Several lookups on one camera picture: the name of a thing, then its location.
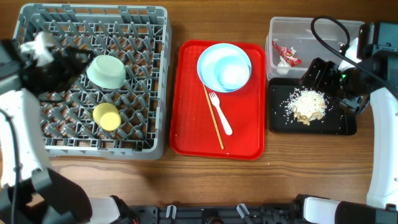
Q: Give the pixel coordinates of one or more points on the wooden chopstick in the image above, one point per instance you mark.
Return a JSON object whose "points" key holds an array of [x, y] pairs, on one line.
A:
{"points": [[213, 118]]}

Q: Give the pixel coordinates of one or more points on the white plastic fork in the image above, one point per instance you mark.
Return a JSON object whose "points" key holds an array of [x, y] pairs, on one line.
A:
{"points": [[215, 101]]}

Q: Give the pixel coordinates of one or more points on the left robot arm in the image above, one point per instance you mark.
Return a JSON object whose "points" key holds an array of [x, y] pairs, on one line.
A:
{"points": [[31, 191]]}

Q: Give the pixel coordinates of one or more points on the green bowl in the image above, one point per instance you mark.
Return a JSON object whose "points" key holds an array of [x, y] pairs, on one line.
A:
{"points": [[107, 71]]}

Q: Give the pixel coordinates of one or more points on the light blue plate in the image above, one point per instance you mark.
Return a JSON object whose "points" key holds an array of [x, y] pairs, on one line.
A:
{"points": [[208, 58]]}

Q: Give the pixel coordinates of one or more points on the yellow cup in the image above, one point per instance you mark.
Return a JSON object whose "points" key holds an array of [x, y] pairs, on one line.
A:
{"points": [[107, 116]]}

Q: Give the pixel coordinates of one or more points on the black plastic tray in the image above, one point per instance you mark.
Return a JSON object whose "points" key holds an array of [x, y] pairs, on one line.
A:
{"points": [[336, 121]]}

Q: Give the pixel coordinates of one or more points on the light blue bowl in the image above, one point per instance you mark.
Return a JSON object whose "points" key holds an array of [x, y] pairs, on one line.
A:
{"points": [[232, 72]]}

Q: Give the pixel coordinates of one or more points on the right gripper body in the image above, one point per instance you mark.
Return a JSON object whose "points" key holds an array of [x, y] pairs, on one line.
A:
{"points": [[345, 84]]}

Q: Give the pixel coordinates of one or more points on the red plastic tray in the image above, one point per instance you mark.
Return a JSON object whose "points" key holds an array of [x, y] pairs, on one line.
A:
{"points": [[192, 131]]}

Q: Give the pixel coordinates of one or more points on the grey plastic dishwasher rack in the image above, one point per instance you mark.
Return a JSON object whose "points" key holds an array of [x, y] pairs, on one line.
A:
{"points": [[140, 37]]}

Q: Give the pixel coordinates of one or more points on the food scraps pile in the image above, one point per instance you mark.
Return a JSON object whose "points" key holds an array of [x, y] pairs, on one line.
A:
{"points": [[305, 106]]}

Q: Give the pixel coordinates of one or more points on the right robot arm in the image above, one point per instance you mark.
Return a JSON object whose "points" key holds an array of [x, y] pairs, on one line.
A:
{"points": [[374, 75]]}

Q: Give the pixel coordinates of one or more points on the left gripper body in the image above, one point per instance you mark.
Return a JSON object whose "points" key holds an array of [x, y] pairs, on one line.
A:
{"points": [[60, 74]]}

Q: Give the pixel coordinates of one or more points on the clear plastic bin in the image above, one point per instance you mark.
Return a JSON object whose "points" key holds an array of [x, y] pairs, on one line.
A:
{"points": [[294, 33]]}

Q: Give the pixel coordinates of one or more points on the red snack wrapper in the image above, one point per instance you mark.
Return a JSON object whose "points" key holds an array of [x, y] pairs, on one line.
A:
{"points": [[287, 57]]}

